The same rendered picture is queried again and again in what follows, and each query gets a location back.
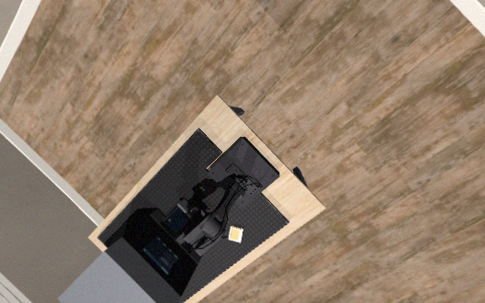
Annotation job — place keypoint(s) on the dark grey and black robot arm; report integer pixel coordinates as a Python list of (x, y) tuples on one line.
[(213, 224)]

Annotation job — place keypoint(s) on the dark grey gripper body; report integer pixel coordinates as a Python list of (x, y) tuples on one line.
[(198, 214)]

